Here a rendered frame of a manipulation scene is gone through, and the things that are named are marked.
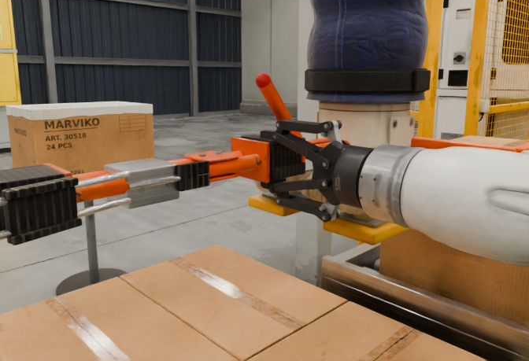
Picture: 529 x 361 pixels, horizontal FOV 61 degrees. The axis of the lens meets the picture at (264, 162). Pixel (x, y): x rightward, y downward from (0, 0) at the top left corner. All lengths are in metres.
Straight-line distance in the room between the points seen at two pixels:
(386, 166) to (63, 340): 0.94
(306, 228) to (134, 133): 1.04
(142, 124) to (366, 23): 1.82
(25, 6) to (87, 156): 9.33
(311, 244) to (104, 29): 10.29
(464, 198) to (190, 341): 0.84
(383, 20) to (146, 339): 0.88
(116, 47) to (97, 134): 9.99
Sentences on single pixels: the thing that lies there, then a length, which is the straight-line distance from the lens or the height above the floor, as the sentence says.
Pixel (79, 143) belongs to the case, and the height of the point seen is 0.85.
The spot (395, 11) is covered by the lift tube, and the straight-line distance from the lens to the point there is 0.80.
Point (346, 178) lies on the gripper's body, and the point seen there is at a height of 1.05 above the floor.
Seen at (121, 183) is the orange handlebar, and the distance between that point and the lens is 0.53.
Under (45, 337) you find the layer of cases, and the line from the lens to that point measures 1.27.
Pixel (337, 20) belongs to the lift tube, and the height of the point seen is 1.26.
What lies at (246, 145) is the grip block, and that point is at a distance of 0.67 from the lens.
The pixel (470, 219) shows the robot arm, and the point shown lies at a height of 1.04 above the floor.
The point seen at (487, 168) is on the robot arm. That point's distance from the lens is 0.45.
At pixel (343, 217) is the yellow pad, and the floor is 0.93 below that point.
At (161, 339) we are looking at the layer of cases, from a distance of 1.18.
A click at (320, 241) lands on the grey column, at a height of 0.30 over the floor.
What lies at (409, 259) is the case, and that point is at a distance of 1.34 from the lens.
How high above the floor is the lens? 1.16
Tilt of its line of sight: 11 degrees down
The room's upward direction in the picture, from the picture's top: straight up
